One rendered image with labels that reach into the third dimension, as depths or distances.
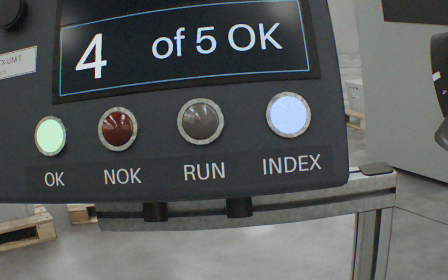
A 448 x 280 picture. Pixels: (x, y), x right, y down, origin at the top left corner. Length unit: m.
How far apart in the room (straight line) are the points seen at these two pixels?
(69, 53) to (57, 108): 0.04
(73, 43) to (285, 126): 0.14
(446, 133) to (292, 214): 0.57
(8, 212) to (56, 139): 2.86
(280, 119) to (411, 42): 3.25
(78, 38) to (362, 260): 0.28
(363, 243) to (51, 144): 0.25
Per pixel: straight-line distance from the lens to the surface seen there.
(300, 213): 0.39
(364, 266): 0.42
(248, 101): 0.31
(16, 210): 3.18
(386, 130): 3.86
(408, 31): 3.54
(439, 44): 1.22
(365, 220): 0.40
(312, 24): 0.32
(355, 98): 5.54
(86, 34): 0.33
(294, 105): 0.30
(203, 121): 0.30
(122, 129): 0.30
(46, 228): 3.12
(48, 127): 0.32
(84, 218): 3.35
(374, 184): 0.39
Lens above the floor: 1.17
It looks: 13 degrees down
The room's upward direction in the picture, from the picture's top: 5 degrees counter-clockwise
